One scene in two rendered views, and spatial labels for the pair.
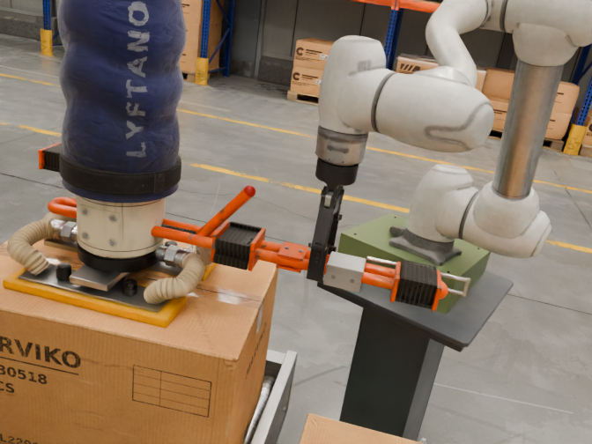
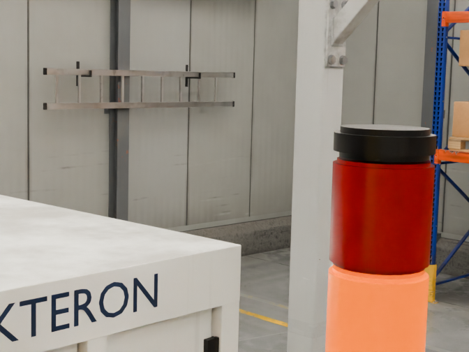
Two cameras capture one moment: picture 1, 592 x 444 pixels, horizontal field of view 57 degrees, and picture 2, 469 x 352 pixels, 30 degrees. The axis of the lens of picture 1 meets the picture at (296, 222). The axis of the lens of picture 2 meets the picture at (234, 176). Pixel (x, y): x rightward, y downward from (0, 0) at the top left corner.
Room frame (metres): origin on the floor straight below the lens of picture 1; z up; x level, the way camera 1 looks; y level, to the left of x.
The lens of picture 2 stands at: (0.33, 1.14, 2.37)
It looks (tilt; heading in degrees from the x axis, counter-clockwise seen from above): 7 degrees down; 33
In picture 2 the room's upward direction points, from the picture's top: 1 degrees clockwise
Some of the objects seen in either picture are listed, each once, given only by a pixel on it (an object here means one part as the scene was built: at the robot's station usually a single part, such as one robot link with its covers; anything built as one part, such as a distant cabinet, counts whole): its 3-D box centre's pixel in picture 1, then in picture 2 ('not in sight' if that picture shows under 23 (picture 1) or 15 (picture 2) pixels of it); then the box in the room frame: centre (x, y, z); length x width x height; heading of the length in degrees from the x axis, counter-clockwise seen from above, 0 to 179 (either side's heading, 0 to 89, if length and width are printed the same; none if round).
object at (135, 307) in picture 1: (96, 284); not in sight; (0.91, 0.37, 0.97); 0.34 x 0.10 x 0.05; 81
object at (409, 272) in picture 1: (416, 285); not in sight; (0.91, -0.24, 1.08); 0.08 x 0.07 x 0.05; 81
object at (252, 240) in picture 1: (238, 244); not in sight; (0.97, 0.11, 1.08); 0.10 x 0.08 x 0.06; 171
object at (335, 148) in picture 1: (341, 144); not in sight; (0.96, -0.06, 1.31); 0.09 x 0.09 x 0.06
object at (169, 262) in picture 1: (121, 247); not in sight; (1.01, 0.35, 1.01); 0.34 x 0.25 x 0.06; 81
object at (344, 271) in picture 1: (344, 271); not in sight; (0.94, -0.11, 1.07); 0.07 x 0.07 x 0.04; 81
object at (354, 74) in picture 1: (358, 85); not in sight; (0.95, -0.07, 1.42); 0.13 x 0.11 x 0.16; 57
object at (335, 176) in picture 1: (334, 183); not in sight; (0.96, -0.06, 1.24); 0.08 x 0.07 x 0.09; 171
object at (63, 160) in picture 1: (122, 164); not in sight; (1.01, 0.35, 1.19); 0.23 x 0.23 x 0.04
